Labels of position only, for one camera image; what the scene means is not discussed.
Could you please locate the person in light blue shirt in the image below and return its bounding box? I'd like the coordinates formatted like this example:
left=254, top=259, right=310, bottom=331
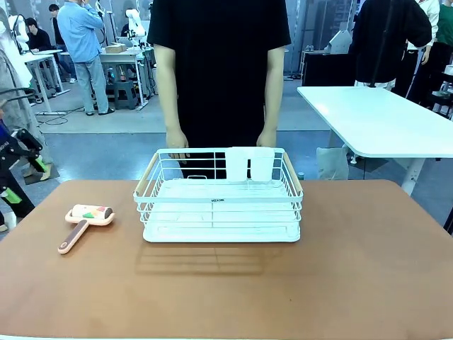
left=56, top=0, right=116, bottom=117

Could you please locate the white plastic cutlery cup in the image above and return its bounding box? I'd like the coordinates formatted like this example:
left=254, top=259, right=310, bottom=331
left=247, top=147, right=276, bottom=181
left=224, top=147, right=251, bottom=182

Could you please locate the black cabinet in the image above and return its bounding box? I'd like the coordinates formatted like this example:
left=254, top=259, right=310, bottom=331
left=302, top=52, right=357, bottom=87

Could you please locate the person in white shirt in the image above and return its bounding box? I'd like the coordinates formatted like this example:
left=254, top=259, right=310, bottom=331
left=394, top=0, right=442, bottom=99

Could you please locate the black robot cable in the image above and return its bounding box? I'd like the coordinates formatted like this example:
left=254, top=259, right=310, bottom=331
left=0, top=87, right=37, bottom=104

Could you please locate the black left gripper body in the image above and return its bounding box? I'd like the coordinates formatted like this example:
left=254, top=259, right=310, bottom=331
left=0, top=132, right=28, bottom=186

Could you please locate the person's right forearm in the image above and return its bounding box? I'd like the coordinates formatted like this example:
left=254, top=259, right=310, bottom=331
left=154, top=45, right=185, bottom=134

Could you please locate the white table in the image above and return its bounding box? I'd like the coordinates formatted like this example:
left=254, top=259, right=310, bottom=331
left=296, top=86, right=453, bottom=196

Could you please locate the seated person in black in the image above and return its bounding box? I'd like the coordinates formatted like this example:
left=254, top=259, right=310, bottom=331
left=25, top=18, right=54, bottom=51

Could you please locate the white desk with cardboard box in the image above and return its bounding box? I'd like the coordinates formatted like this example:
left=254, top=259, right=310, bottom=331
left=100, top=48, right=156, bottom=111

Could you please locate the white plastic drain tray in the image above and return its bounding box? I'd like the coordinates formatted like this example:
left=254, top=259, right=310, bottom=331
left=142, top=178, right=302, bottom=244

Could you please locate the black shelf cart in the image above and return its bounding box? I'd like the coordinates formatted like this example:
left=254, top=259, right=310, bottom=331
left=430, top=65, right=453, bottom=120

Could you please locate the person's right hand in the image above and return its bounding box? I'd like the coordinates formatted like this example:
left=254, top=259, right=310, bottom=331
left=165, top=127, right=191, bottom=161

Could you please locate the standing person in black top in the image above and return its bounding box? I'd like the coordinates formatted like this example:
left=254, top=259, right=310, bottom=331
left=48, top=3, right=77, bottom=84

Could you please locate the person in grey trousers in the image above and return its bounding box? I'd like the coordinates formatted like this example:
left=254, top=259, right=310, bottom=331
left=0, top=6, right=55, bottom=182

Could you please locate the white wire dish rack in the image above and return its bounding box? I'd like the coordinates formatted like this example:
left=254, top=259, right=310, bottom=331
left=133, top=148, right=304, bottom=244

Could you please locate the person in green shirt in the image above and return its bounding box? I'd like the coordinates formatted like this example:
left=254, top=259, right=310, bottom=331
left=420, top=3, right=453, bottom=107

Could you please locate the person in black hoodie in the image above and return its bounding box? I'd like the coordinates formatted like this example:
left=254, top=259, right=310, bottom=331
left=350, top=0, right=433, bottom=91

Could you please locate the pink lint roller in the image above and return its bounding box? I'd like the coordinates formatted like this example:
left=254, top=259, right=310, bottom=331
left=57, top=203, right=117, bottom=255

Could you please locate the person's left hand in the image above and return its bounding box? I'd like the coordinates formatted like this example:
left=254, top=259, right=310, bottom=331
left=256, top=127, right=277, bottom=148

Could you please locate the person's left forearm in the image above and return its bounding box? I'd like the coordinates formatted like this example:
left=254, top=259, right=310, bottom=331
left=263, top=45, right=286, bottom=132

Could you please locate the white house-shaped stand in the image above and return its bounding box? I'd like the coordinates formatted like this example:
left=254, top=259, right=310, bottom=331
left=323, top=30, right=354, bottom=55

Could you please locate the grey step stool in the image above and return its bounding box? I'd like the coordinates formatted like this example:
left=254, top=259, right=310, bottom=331
left=113, top=80, right=139, bottom=111

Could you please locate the person in black t-shirt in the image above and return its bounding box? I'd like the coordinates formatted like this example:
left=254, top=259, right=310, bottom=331
left=147, top=0, right=292, bottom=180

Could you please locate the white desk with thin legs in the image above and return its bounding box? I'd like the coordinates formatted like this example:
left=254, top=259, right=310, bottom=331
left=23, top=49, right=71, bottom=116

